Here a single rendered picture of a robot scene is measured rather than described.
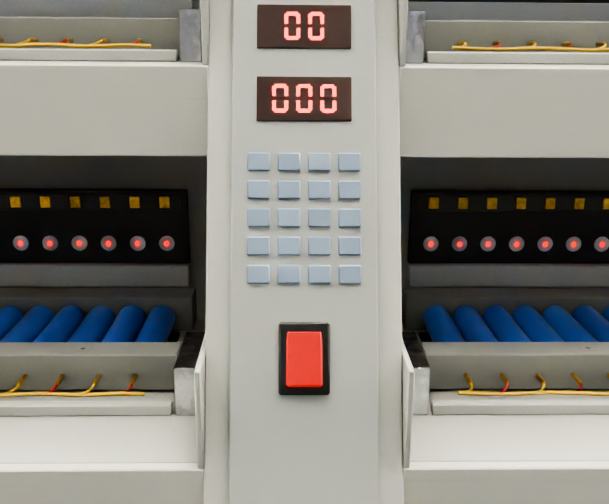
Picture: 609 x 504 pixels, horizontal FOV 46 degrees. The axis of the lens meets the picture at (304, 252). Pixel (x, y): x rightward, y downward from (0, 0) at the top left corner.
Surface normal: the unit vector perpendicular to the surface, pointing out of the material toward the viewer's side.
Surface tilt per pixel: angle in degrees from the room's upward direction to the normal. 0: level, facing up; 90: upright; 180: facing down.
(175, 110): 111
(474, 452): 21
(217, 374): 90
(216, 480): 90
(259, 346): 90
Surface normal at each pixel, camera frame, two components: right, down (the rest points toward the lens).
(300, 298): 0.02, -0.08
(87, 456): 0.00, -0.96
